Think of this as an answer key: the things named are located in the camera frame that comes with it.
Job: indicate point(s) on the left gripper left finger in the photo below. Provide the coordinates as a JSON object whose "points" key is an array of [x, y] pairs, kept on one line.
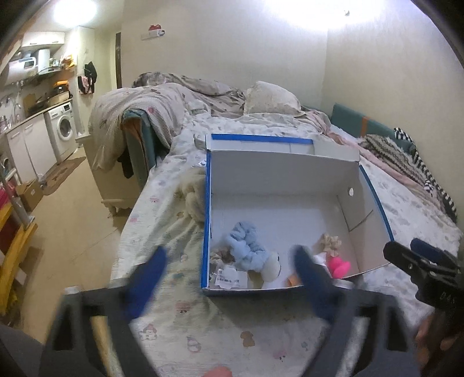
{"points": [[71, 348]]}

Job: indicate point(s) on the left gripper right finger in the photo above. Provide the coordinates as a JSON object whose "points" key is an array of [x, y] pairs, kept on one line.
{"points": [[387, 349]]}

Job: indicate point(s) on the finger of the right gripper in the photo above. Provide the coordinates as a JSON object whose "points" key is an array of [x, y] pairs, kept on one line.
{"points": [[431, 253], [414, 265]]}

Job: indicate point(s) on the red pink soft object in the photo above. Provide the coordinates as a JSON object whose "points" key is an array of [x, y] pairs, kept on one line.
{"points": [[338, 267]]}

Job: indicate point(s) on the beige frilly scrunchie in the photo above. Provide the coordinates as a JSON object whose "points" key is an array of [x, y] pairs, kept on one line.
{"points": [[330, 244]]}

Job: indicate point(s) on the white sock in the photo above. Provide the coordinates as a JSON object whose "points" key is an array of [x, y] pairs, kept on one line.
{"points": [[320, 259]]}

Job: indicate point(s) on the orange soft sponge piece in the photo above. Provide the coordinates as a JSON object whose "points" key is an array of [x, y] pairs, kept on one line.
{"points": [[293, 281]]}

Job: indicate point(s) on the light blue fluffy scrunchie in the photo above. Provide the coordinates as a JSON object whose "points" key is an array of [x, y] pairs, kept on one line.
{"points": [[248, 253]]}

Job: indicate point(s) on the clear plastic bag with item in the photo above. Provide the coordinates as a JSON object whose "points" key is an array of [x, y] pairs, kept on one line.
{"points": [[223, 275]]}

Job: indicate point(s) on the beige translucent soft piece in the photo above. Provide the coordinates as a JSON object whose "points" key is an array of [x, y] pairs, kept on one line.
{"points": [[255, 280]]}

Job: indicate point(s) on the person's right hand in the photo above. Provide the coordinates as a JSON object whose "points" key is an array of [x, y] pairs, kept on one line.
{"points": [[439, 345]]}

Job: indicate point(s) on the black white striped cloth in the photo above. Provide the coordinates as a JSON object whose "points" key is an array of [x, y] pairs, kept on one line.
{"points": [[431, 182]]}

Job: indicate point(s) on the brown zigzag knitted blanket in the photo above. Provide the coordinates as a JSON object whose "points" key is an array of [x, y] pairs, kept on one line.
{"points": [[387, 151]]}

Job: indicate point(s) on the white round plush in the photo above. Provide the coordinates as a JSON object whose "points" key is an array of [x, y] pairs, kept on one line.
{"points": [[271, 268]]}

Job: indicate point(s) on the yellow wooden rack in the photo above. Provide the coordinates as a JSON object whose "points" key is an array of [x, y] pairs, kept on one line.
{"points": [[11, 260]]}

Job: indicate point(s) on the teal orange headboard cushion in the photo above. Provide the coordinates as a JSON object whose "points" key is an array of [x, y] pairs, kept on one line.
{"points": [[359, 125]]}

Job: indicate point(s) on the blue and white cardboard box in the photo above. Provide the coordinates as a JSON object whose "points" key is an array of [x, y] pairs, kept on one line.
{"points": [[293, 190]]}

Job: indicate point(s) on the brown cardboard box on floor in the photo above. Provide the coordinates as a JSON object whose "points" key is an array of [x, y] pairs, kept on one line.
{"points": [[30, 194]]}

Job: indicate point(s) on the cream fluffy plush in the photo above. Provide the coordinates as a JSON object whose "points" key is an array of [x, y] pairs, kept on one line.
{"points": [[191, 189]]}

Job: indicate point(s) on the beige pillow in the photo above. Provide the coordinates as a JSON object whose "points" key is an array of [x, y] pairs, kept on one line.
{"points": [[265, 97]]}

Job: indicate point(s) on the white kitchen cabinet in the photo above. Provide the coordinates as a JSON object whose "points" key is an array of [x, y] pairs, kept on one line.
{"points": [[31, 149]]}

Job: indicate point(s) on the white washing machine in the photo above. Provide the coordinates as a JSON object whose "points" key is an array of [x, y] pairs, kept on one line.
{"points": [[61, 129]]}

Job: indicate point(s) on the grey floral duvet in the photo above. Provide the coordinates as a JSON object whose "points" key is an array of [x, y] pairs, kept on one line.
{"points": [[163, 99]]}

